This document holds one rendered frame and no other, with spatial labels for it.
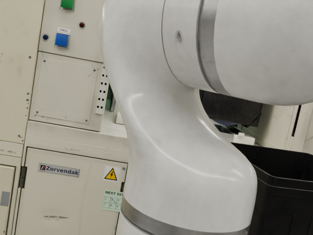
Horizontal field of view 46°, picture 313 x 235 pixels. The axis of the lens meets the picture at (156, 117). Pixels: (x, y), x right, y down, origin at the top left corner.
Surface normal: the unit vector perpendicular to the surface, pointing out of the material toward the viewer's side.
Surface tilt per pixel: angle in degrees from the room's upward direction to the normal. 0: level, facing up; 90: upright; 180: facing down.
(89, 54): 90
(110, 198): 90
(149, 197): 90
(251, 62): 126
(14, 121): 90
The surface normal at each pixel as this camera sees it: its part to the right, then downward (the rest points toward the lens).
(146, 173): -0.65, -0.02
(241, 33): -0.62, 0.23
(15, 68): 0.06, 0.15
